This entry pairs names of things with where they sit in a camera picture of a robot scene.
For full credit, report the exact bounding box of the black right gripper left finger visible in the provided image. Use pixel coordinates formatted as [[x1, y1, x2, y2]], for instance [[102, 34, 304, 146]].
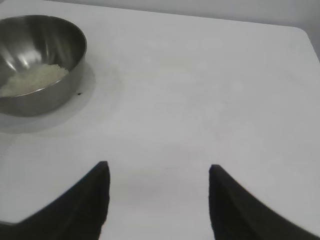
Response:
[[14, 161, 111, 240]]

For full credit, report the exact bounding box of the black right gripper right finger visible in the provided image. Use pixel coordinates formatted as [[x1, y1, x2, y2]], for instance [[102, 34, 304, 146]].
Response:
[[208, 163, 320, 240]]

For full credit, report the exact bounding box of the stainless steel mixing bowl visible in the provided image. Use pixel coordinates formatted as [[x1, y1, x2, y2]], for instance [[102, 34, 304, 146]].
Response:
[[0, 14, 88, 117]]

